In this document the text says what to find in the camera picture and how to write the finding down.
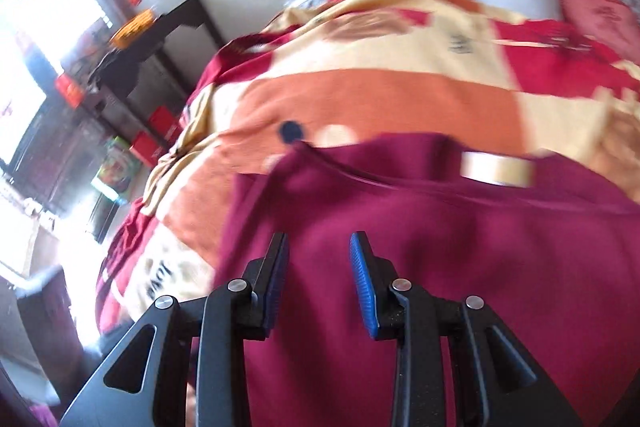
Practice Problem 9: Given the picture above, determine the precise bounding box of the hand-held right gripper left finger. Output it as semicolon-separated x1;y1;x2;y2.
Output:
60;232;291;427

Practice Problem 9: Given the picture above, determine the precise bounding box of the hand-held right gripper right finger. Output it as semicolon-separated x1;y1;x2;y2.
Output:
349;231;583;427

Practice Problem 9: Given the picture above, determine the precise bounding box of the maroon garment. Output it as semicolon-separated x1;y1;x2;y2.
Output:
187;132;640;427

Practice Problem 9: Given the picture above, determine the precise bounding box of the red box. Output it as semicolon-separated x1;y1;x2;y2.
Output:
149;106;182;144
129;132;169;168
55;74;86;108

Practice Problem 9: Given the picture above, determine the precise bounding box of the printed fleece blanket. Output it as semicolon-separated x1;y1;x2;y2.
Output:
95;0;640;338

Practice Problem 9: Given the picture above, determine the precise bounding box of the colourful printed box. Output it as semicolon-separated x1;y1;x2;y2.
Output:
91;136;144;204

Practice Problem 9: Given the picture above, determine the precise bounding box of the dark wooden table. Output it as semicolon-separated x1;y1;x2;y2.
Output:
90;0;226;148

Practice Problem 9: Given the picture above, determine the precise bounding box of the orange round container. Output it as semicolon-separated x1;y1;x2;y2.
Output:
110;8;154;48

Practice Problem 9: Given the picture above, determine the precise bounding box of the window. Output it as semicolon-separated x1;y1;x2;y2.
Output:
0;0;126;168

